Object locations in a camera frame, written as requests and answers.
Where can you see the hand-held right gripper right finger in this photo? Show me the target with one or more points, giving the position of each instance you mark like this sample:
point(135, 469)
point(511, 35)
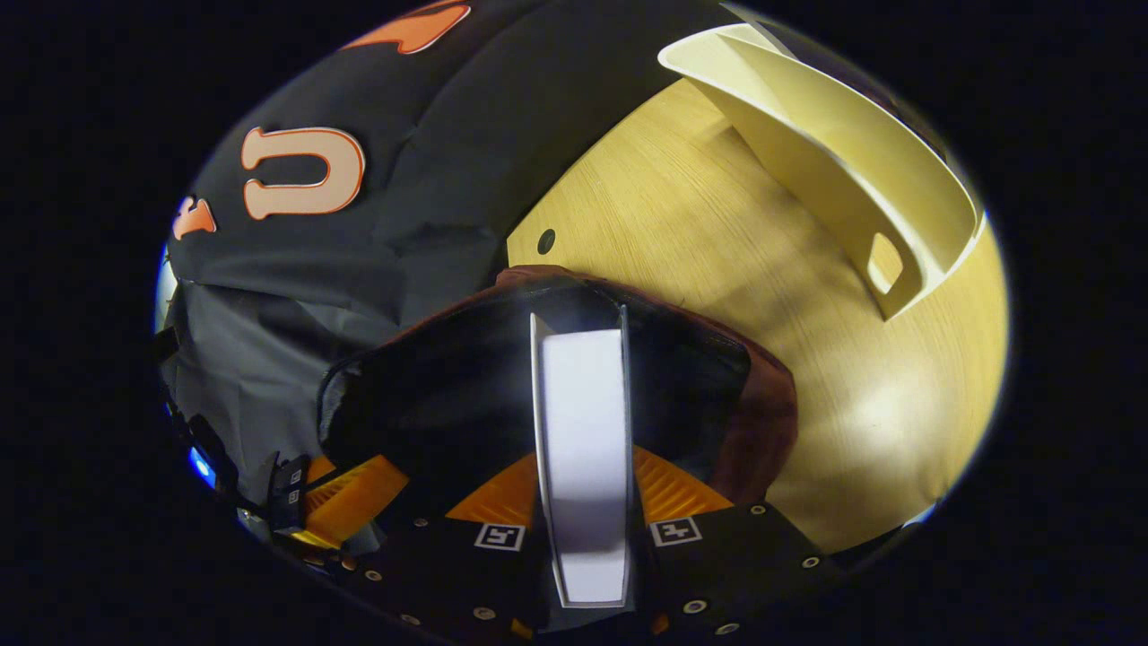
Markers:
point(735, 565)

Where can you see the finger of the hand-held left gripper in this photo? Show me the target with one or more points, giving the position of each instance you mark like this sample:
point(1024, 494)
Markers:
point(350, 498)

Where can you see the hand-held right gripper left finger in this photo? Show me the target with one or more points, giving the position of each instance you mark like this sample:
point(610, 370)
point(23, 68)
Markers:
point(448, 574)

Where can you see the dark red schoolbag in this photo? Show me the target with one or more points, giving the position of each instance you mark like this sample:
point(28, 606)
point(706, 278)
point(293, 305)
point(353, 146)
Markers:
point(762, 404)

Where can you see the white cover book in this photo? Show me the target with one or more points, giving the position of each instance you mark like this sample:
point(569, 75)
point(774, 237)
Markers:
point(583, 431)

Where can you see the white bookshelf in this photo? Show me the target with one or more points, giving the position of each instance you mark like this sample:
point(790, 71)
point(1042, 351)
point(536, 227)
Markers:
point(807, 135)

